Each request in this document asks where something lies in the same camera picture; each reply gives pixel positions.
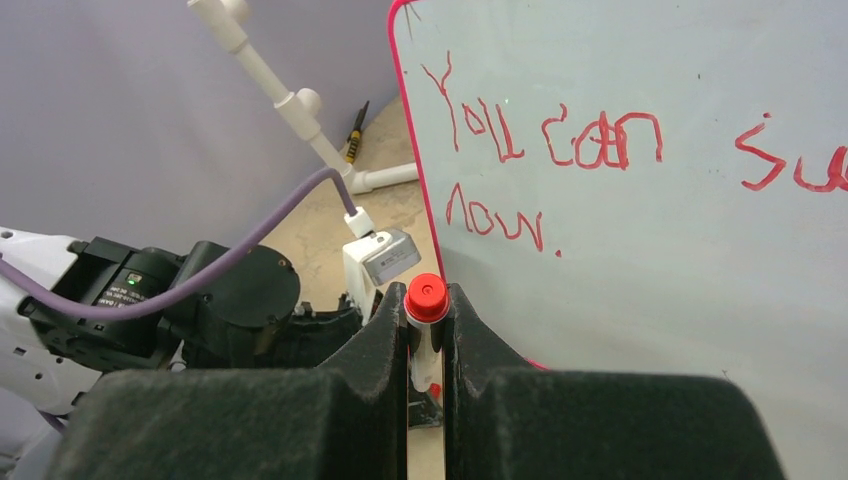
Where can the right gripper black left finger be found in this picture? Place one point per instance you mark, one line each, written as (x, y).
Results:
(344, 419)

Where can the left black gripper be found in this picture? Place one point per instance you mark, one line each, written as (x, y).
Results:
(309, 337)

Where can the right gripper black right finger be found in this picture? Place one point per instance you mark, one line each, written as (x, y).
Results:
(509, 419)

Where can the red marker cap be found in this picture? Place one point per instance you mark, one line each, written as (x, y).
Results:
(427, 299)

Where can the white red marker pen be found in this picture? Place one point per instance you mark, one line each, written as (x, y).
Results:
(425, 345)

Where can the pink framed whiteboard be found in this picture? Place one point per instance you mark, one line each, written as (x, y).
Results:
(652, 186)

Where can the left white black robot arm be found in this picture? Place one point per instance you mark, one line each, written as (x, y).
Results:
(156, 365)

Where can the small black clip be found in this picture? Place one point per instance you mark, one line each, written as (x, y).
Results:
(424, 409)

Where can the yellow black pliers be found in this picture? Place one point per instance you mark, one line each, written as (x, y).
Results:
(353, 141)

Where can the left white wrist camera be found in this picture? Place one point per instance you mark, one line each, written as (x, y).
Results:
(373, 259)

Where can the white PVC pipe frame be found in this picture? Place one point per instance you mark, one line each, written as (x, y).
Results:
(298, 109)

